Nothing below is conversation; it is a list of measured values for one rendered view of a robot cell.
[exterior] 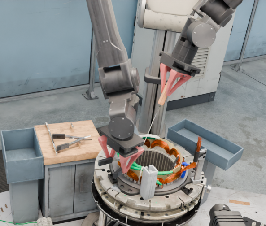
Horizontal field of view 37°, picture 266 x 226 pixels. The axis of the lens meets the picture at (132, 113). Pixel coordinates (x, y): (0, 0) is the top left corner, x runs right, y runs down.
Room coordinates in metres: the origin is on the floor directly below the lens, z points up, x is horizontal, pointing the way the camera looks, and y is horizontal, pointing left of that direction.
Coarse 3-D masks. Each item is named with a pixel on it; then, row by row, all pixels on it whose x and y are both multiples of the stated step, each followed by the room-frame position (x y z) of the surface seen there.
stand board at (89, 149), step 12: (36, 132) 1.06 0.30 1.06; (60, 132) 1.08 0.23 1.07; (72, 132) 1.09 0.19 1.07; (84, 132) 1.10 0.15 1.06; (96, 132) 1.11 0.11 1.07; (48, 144) 1.00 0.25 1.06; (60, 144) 1.01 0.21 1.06; (84, 144) 1.03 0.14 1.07; (96, 144) 1.04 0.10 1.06; (48, 156) 0.94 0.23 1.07; (60, 156) 0.95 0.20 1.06; (72, 156) 0.96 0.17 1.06; (84, 156) 0.98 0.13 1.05; (96, 156) 1.00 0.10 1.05
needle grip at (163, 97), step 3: (165, 87) 0.93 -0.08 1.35; (165, 90) 0.93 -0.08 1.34; (162, 93) 0.93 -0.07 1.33; (165, 93) 0.92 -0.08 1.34; (162, 96) 0.92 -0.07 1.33; (165, 96) 0.92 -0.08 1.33; (159, 99) 0.92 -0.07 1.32; (162, 99) 0.92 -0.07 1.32; (165, 99) 0.92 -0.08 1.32; (159, 102) 0.92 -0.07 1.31; (162, 102) 0.92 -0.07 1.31
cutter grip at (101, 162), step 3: (102, 159) 0.81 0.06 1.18; (105, 159) 0.81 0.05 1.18; (108, 159) 0.82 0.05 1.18; (111, 159) 0.82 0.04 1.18; (99, 162) 0.80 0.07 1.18; (102, 162) 0.81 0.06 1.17; (105, 162) 0.81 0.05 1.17; (108, 162) 0.82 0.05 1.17; (111, 162) 0.82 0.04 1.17; (99, 165) 0.80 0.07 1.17
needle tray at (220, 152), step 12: (168, 132) 1.19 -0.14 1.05; (180, 132) 1.24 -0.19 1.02; (192, 132) 1.25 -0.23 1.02; (204, 132) 1.22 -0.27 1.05; (180, 144) 1.16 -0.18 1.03; (192, 144) 1.13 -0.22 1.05; (204, 144) 1.18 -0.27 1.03; (216, 144) 1.19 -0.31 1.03; (228, 144) 1.16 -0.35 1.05; (216, 156) 1.07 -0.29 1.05; (228, 156) 1.12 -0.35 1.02; (240, 156) 1.12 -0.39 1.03; (204, 168) 1.11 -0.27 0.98; (228, 168) 1.06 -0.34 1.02; (204, 192) 1.13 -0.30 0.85
